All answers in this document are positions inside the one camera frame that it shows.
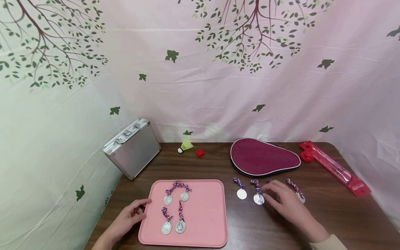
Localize person's right hand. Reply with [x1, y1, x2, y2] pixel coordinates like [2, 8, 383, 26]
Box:
[260, 180, 330, 243]

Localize person's left hand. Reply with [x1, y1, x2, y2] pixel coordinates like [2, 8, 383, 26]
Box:
[107, 198, 153, 241]

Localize person's left forearm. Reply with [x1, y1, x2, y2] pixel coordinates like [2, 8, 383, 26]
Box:
[91, 229, 123, 250]

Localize person's right forearm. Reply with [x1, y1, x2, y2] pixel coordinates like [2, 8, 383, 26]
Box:
[308, 227, 349, 250]

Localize maroon paddle case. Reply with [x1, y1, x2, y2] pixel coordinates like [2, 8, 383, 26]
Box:
[230, 137, 302, 177]

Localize silver aluminium case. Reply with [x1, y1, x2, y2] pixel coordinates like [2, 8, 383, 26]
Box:
[101, 118, 162, 181]

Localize pink tray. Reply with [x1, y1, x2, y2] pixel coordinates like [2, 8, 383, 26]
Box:
[137, 179, 228, 248]

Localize long red packet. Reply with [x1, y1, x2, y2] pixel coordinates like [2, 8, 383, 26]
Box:
[299, 140, 372, 198]

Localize yellow shuttlecock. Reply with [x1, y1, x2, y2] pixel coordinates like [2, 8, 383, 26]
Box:
[177, 139, 194, 154]

